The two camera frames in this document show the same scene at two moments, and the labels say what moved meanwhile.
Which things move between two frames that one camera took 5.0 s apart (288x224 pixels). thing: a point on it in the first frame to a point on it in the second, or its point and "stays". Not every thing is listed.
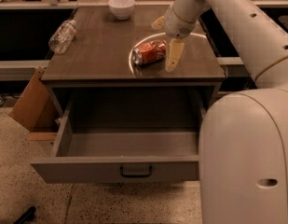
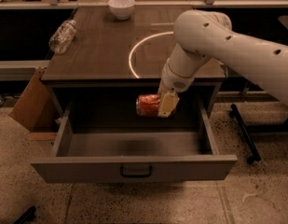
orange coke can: [149, 51] to [147, 105]
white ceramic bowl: [121, 7] stays
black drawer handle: [144, 175] stays
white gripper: [177, 26] to [175, 80]
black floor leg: [26, 217] stays
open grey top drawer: [121, 156] stays
